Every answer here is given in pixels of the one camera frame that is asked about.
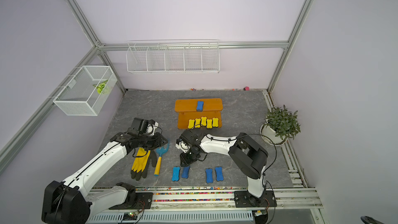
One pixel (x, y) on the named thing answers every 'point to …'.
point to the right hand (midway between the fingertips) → (183, 163)
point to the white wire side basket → (85, 94)
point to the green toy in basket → (100, 86)
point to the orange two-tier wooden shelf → (196, 113)
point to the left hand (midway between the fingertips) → (166, 143)
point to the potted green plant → (280, 124)
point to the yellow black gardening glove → (139, 166)
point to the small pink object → (247, 88)
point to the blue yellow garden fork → (161, 151)
